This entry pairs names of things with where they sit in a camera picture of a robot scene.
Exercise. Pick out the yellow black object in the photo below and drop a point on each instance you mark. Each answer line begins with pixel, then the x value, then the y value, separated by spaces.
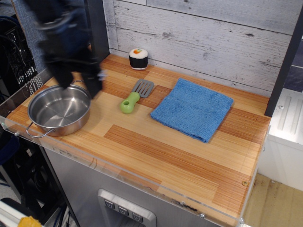
pixel 29 222

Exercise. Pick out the white appliance on right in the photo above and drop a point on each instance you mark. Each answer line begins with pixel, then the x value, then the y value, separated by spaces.
pixel 282 156

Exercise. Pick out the plush sushi roll toy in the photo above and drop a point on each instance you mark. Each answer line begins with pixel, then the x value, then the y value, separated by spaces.
pixel 138 59

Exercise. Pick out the blue folded towel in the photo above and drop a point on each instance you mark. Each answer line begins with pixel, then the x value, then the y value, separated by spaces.
pixel 193 110

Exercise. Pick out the dark grey post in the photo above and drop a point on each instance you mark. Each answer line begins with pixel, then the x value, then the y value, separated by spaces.
pixel 286 65
pixel 98 29

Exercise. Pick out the stainless steel pot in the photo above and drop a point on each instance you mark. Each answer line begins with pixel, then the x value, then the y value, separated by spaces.
pixel 59 111

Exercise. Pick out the grey dispenser button panel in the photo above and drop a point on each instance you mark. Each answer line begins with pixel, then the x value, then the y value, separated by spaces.
pixel 117 210

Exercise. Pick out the clear acrylic table guard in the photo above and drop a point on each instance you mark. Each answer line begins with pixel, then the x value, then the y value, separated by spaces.
pixel 218 174

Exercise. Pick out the black crate with cables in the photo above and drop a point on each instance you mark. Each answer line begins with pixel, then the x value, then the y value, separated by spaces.
pixel 17 65

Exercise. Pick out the silver toy fridge cabinet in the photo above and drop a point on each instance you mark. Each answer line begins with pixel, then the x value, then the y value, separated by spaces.
pixel 80 182

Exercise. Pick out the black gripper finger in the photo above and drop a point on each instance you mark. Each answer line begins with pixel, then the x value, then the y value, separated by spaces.
pixel 61 74
pixel 93 82

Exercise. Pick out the dark grey left post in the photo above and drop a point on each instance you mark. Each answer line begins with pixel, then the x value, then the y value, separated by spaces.
pixel 98 29

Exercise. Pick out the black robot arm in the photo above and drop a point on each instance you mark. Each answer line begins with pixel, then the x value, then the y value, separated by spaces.
pixel 54 18

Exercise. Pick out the green handled grey spatula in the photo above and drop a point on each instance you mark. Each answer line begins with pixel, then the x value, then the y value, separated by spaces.
pixel 142 89

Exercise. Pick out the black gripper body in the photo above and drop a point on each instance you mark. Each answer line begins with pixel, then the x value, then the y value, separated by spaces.
pixel 62 55

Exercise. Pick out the dark grey right post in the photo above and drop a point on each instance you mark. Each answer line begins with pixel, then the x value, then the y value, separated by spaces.
pixel 286 65

